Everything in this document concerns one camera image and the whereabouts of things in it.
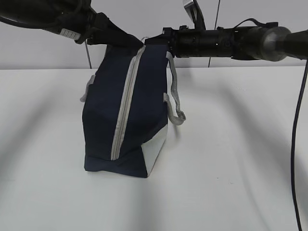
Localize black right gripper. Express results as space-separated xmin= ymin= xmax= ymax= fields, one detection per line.
xmin=145 ymin=26 xmax=235 ymax=58

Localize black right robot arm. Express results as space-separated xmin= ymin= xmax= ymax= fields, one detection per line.
xmin=145 ymin=22 xmax=308 ymax=62

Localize navy blue lunch bag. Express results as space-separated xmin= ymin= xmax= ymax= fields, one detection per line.
xmin=81 ymin=43 xmax=186 ymax=178

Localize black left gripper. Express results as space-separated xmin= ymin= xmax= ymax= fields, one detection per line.
xmin=57 ymin=4 xmax=143 ymax=47

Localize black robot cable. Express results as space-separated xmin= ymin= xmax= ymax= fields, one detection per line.
xmin=290 ymin=57 xmax=308 ymax=231

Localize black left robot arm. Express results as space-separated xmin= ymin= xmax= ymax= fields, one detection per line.
xmin=0 ymin=0 xmax=143 ymax=48

